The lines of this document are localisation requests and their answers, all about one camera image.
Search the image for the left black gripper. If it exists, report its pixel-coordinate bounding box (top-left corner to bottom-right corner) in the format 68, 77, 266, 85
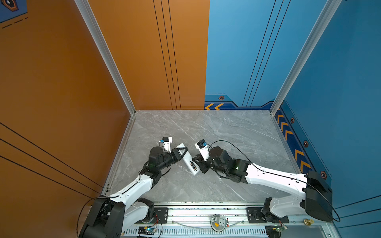
157, 147, 188, 173

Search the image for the white remote control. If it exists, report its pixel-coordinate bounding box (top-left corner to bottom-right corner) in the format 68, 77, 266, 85
177, 143, 201, 176

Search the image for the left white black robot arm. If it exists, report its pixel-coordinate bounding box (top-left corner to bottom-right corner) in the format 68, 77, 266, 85
77, 146, 188, 238

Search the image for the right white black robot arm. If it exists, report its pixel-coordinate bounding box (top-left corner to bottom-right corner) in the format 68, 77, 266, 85
190, 142, 333, 223

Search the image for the round grey power socket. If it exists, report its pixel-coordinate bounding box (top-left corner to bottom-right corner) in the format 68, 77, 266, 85
210, 214, 228, 233

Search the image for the green circuit board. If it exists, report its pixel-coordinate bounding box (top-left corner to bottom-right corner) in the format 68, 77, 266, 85
138, 226, 158, 238

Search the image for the right small circuit board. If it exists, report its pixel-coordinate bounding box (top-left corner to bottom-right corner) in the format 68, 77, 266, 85
272, 224, 288, 233

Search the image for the brass knob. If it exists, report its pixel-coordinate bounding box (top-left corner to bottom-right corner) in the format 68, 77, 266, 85
304, 219, 314, 226

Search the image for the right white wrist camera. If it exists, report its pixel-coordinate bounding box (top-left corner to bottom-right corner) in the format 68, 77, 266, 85
195, 139, 210, 161

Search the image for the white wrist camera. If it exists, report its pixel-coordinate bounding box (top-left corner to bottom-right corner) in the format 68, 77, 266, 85
195, 139, 210, 161
159, 136, 173, 153

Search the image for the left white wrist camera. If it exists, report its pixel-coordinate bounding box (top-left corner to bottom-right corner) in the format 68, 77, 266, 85
159, 136, 173, 153

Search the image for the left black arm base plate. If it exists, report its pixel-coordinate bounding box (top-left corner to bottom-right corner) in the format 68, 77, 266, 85
149, 207, 169, 224

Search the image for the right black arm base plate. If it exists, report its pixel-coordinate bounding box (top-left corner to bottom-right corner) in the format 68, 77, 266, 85
246, 207, 289, 224

